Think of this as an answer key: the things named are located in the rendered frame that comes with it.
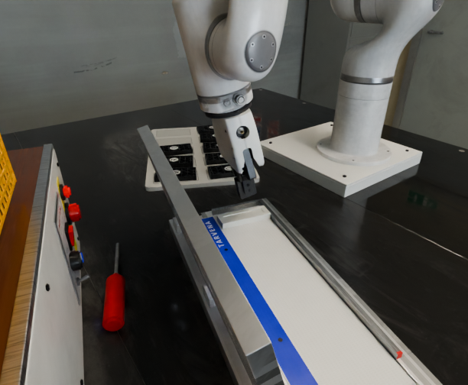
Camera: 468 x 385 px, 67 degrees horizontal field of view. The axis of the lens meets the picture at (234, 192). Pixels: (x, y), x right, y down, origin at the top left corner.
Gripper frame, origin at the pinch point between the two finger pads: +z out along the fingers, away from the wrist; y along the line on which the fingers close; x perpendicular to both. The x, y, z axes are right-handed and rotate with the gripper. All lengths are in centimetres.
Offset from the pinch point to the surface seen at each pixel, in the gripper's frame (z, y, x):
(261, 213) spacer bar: 6.4, -1.3, -1.4
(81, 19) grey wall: -20, 204, 17
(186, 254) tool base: 4.1, -6.2, 14.3
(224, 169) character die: 7.8, 21.2, -2.0
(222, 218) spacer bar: 4.8, -0.1, 5.7
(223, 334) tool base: 4.1, -23.0, 14.1
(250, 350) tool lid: -15.0, -38.6, 13.6
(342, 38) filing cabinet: 41, 205, -170
